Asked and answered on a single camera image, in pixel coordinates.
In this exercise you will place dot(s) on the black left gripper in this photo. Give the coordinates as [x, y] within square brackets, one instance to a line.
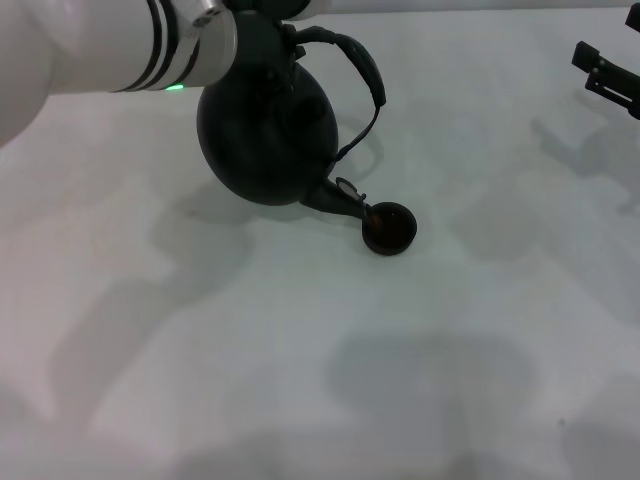
[257, 45]

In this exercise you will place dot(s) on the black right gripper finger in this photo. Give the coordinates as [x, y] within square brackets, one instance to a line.
[585, 54]
[635, 15]

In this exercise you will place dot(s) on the small dark brown teacup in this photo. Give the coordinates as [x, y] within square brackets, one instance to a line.
[392, 235]

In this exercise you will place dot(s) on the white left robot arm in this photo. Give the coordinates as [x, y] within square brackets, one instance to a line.
[100, 45]

